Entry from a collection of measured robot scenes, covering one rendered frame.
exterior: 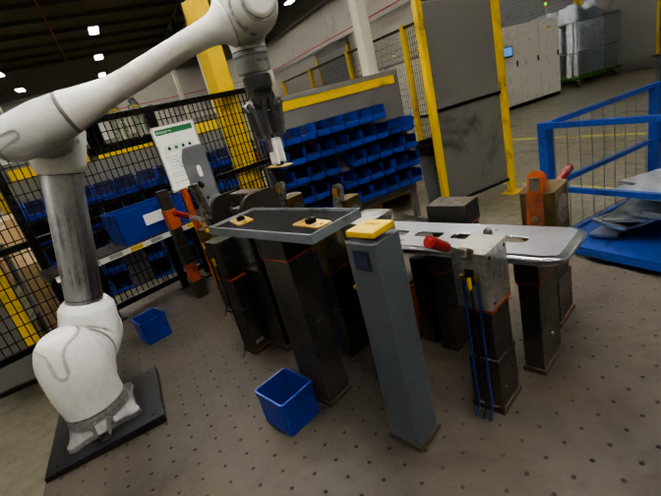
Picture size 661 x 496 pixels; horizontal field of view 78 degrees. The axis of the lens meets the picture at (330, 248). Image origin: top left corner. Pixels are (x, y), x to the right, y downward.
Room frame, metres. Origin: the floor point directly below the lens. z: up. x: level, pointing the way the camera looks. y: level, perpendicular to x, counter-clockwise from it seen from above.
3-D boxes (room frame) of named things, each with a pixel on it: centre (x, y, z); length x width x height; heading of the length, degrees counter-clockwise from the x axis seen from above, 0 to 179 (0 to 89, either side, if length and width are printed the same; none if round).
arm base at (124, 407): (0.95, 0.72, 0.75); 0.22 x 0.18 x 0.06; 29
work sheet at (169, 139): (2.08, 0.59, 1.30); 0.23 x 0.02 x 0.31; 131
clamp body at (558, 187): (0.93, -0.54, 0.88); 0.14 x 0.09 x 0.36; 131
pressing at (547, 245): (1.24, -0.02, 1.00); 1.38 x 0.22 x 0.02; 41
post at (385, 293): (0.66, -0.07, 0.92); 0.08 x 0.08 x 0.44; 41
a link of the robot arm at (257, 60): (1.18, 0.07, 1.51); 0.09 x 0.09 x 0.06
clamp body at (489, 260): (0.68, -0.26, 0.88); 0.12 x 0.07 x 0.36; 131
